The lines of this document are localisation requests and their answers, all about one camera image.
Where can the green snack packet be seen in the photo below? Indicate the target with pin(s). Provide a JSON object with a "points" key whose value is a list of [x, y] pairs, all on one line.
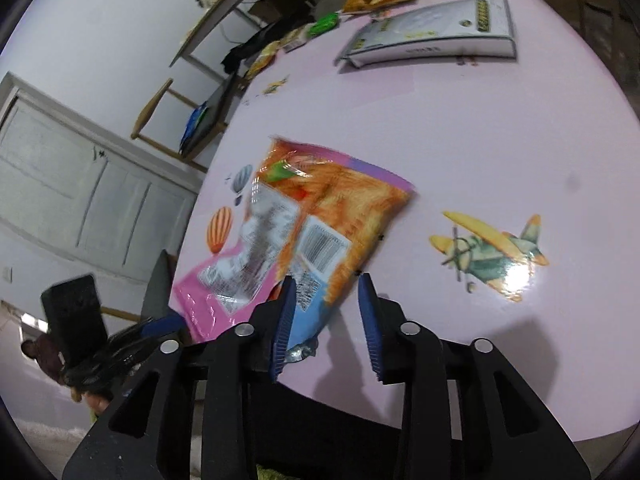
{"points": [[324, 25]]}

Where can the grey side table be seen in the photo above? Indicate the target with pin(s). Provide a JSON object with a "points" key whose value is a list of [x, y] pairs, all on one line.
{"points": [[199, 32]]}

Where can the beige snack packet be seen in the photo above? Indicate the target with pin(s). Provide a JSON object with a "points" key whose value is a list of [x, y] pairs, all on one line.
{"points": [[296, 39]]}

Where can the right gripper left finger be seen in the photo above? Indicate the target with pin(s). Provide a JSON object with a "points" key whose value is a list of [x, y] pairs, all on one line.
{"points": [[146, 431]]}

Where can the white grey cardboard box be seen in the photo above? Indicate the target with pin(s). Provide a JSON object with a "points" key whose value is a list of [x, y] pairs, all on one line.
{"points": [[475, 28]]}

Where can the yellow orange snack packet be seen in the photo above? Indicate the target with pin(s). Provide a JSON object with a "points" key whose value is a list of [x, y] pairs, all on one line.
{"points": [[356, 6]]}

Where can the yellow chips packet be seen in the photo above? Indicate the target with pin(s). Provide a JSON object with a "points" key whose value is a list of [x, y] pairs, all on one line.
{"points": [[264, 59]]}

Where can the white panelled door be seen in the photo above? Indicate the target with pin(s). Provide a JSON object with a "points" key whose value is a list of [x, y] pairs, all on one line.
{"points": [[83, 193]]}

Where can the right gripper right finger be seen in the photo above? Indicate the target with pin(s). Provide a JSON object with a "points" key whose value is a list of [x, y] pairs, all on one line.
{"points": [[467, 412]]}

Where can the orange pink snack bag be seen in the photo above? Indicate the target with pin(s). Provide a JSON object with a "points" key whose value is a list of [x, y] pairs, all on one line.
{"points": [[306, 213]]}

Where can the left hand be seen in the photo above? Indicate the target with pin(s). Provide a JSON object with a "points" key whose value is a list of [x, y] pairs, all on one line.
{"points": [[98, 401]]}

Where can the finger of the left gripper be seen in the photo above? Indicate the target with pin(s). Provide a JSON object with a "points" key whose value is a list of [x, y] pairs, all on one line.
{"points": [[146, 335]]}

